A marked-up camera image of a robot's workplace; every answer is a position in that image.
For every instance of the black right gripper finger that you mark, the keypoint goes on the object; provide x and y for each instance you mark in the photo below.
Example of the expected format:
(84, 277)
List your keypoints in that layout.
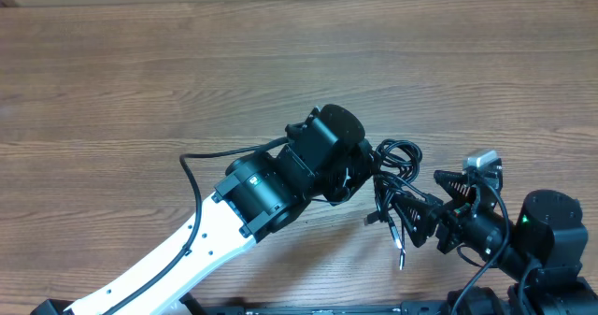
(455, 184)
(419, 217)

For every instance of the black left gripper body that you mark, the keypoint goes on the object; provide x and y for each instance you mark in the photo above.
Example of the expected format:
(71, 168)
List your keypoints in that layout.
(349, 177)

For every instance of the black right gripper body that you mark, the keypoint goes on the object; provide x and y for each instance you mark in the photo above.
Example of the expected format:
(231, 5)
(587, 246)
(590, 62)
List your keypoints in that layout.
(452, 221)

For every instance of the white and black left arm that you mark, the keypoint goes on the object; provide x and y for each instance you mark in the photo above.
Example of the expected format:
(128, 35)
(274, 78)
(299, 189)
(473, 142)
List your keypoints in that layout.
(266, 188)

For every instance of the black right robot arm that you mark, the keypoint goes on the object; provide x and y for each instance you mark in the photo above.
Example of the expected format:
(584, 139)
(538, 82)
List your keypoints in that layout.
(541, 251)

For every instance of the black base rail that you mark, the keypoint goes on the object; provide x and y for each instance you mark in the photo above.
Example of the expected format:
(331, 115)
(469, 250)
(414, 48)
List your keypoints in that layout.
(405, 308)

